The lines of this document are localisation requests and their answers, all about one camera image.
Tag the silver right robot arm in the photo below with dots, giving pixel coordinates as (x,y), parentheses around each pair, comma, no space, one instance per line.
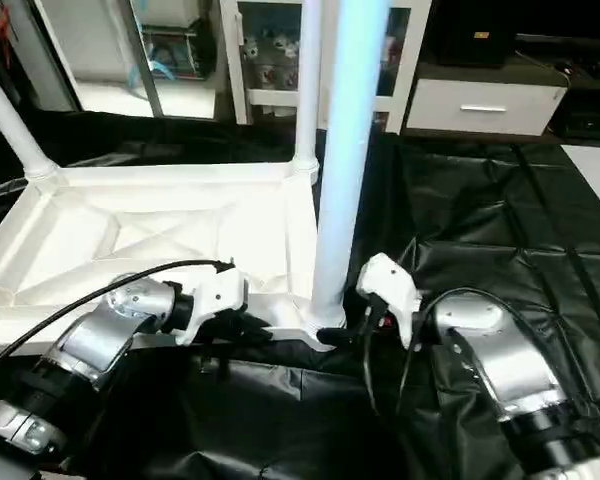
(505,350)

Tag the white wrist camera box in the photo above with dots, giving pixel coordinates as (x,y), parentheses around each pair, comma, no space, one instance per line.
(220,295)
(390,285)

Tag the black TV stand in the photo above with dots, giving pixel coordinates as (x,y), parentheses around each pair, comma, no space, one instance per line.
(590,70)

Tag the white glass-door cabinet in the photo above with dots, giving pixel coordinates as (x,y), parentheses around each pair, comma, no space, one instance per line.
(235,75)

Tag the light blue plastic stand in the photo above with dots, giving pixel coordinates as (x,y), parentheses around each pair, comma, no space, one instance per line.
(162,70)

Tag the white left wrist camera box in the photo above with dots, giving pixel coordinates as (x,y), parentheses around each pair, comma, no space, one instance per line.
(220,295)

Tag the white drawer unit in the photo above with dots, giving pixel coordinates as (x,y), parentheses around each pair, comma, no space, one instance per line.
(520,100)

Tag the white plastic table top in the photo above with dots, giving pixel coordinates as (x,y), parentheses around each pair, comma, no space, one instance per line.
(155,210)

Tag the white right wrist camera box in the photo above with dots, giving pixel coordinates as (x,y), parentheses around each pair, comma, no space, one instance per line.
(390,285)

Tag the black mat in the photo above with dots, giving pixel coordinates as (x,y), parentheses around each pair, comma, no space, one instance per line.
(480,210)

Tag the black box with orange label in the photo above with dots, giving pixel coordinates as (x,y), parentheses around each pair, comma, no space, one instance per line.
(460,50)

